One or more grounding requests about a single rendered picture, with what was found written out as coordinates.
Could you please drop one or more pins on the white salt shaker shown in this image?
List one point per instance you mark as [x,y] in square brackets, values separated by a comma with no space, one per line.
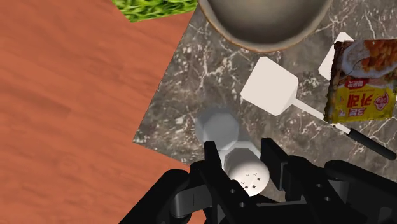
[238,155]

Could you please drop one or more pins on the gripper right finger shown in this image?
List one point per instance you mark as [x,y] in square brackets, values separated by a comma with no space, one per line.
[297,176]

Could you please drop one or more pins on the green grass patterned mat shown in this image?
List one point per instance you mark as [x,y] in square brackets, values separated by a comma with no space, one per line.
[152,7]

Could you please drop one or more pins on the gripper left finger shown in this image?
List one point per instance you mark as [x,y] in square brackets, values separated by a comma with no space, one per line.
[217,183]

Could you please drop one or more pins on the large grey bowl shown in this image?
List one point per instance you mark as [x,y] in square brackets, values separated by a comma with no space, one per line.
[266,21]

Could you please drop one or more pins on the yellow instant noodle packet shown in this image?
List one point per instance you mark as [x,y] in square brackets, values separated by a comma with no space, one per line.
[363,83]

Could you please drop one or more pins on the white flat spatula blade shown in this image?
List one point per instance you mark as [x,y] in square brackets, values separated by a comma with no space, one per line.
[329,62]

